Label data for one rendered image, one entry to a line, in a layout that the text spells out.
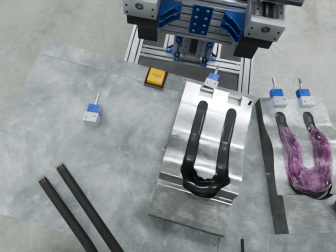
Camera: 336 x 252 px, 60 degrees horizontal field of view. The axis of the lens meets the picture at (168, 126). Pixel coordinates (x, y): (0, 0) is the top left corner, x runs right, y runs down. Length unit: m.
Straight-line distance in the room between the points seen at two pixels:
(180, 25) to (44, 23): 1.37
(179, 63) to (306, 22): 1.24
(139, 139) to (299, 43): 1.81
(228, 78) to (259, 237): 1.15
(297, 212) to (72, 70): 0.98
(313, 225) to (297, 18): 2.01
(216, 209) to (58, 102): 0.71
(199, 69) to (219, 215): 1.18
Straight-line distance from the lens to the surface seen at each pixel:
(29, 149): 1.18
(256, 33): 1.26
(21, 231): 2.00
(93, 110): 1.13
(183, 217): 1.00
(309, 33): 2.72
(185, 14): 1.39
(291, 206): 1.05
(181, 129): 1.04
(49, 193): 1.07
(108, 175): 1.08
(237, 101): 1.15
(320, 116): 1.27
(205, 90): 1.14
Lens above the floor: 1.85
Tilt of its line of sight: 68 degrees down
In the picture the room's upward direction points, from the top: 9 degrees clockwise
